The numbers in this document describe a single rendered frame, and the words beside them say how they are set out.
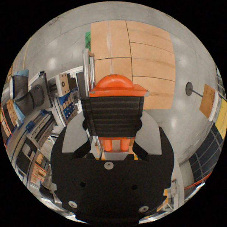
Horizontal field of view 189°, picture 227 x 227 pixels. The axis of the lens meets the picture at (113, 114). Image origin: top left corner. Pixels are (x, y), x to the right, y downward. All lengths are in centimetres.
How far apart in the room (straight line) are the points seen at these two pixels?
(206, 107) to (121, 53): 172
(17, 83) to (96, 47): 76
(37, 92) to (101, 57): 65
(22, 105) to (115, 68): 80
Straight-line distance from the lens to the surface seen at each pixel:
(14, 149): 65
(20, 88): 43
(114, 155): 20
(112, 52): 84
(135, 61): 85
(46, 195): 73
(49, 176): 81
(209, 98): 182
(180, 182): 159
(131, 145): 72
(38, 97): 51
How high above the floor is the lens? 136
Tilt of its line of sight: 58 degrees down
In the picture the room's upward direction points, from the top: 179 degrees counter-clockwise
